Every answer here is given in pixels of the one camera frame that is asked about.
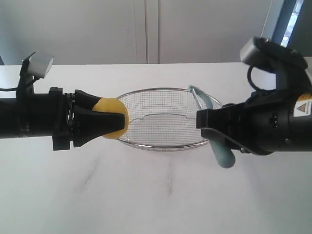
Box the yellow lemon with sticker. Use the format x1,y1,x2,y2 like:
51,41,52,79
92,97,129,139

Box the teal handled vegetable peeler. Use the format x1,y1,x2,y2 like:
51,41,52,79
188,85,235,169

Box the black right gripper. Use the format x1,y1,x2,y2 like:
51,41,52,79
196,91,293,155

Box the dark window frame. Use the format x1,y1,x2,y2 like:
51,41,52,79
261,0,312,64

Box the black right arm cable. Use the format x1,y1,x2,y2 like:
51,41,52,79
247,64,278,92

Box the white cabinet doors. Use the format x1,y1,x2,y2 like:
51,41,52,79
0,0,283,65

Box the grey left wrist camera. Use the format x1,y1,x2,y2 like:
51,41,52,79
22,51,54,78

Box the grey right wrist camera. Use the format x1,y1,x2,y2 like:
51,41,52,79
239,37,308,73

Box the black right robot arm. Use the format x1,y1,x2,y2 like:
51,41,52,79
196,92,312,156

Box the oval steel mesh basket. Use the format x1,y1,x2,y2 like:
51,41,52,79
118,86,222,152

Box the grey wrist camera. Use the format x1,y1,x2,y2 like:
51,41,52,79
22,51,54,78
239,37,308,73

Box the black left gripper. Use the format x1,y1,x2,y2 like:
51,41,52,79
49,87,124,151

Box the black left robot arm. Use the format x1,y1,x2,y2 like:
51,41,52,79
0,87,125,151

